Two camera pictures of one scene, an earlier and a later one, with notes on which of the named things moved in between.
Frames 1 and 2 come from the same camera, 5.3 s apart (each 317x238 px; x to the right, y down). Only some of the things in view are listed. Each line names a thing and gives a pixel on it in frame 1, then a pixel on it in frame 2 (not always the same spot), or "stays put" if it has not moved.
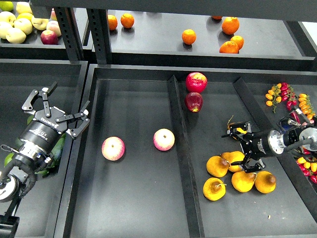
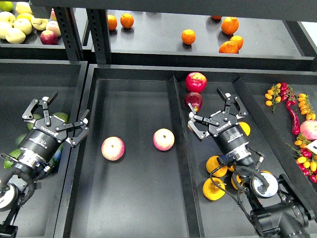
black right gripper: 254,146 → 229,132
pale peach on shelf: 54,26 stays put
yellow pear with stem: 214,189 stays put
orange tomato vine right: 305,105 stays put
